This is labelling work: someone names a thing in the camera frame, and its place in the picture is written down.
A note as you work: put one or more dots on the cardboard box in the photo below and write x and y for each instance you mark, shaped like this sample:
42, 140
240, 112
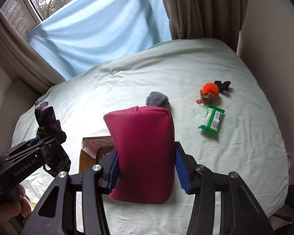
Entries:
93, 149

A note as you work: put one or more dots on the orange fluffy plush toy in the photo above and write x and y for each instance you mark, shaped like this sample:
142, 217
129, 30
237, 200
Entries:
210, 91

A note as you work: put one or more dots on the light blue window cloth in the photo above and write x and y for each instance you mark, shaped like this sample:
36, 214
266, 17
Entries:
86, 33

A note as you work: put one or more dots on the grey fuzzy sock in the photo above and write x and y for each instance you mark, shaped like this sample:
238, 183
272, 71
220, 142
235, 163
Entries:
158, 99

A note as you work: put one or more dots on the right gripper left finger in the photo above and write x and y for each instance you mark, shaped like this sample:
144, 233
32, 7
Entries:
55, 213

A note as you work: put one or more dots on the brown curtain right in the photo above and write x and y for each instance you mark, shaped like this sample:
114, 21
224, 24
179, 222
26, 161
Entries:
217, 19

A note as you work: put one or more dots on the brown curtain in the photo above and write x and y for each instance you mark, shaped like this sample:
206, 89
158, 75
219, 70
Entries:
20, 61
217, 19

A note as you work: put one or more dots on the brown curtain left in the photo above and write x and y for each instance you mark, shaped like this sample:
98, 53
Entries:
20, 61

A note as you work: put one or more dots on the pale green bed sheet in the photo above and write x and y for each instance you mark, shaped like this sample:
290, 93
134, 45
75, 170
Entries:
249, 140

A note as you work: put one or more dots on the green wet wipes pack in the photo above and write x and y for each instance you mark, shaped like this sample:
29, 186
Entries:
212, 120

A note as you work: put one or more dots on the magenta leather pouch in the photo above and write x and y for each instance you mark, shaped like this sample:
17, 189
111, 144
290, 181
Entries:
144, 138

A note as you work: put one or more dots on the window frame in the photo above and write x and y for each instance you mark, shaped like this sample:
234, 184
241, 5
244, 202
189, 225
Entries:
22, 7

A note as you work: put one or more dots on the person's left hand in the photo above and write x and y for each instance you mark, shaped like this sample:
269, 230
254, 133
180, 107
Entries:
10, 210

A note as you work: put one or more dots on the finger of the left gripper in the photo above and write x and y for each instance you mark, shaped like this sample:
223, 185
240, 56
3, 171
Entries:
22, 146

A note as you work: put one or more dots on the black patterned fabric scrunchie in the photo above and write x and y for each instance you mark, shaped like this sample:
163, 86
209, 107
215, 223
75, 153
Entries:
49, 130

